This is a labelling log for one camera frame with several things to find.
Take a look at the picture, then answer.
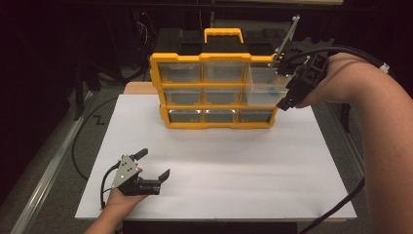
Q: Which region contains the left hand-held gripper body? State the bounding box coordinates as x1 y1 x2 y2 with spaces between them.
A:
111 154 162 197

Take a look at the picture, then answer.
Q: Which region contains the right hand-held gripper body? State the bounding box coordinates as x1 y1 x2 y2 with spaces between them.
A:
268 14 329 96

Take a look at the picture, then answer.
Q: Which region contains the clear plastic drawer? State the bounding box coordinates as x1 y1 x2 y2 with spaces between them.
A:
243 62 295 107

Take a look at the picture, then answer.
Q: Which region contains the yellow black organizer cabinet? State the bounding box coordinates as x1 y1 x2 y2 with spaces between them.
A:
149 27 293 131

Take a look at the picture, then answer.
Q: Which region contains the person's left hand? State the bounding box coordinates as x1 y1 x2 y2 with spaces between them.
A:
102 189 149 213

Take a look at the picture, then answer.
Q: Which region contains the person's right hand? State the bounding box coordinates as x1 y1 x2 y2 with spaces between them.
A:
295 52 358 110

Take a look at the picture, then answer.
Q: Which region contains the black metal stand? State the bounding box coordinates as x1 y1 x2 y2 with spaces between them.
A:
73 61 86 121
340 102 354 133

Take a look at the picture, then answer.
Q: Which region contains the set of clear bins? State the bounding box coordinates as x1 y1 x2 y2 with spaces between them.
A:
158 61 281 124

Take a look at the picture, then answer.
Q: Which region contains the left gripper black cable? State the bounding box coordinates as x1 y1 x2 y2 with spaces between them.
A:
99 162 123 210

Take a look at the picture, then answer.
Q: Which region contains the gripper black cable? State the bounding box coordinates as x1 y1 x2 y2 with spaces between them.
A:
99 162 123 210
283 45 395 234

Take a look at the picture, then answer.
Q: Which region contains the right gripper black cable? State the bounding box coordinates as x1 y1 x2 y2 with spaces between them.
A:
283 45 395 234

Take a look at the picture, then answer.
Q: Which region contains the black floor cable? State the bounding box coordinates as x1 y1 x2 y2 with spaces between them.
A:
71 96 119 181

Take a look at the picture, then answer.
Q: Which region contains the aluminium floor rail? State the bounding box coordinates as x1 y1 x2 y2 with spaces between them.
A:
325 100 366 172
9 91 95 234

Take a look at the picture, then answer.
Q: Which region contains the bundle of thin wires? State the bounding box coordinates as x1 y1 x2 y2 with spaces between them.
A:
135 11 152 45

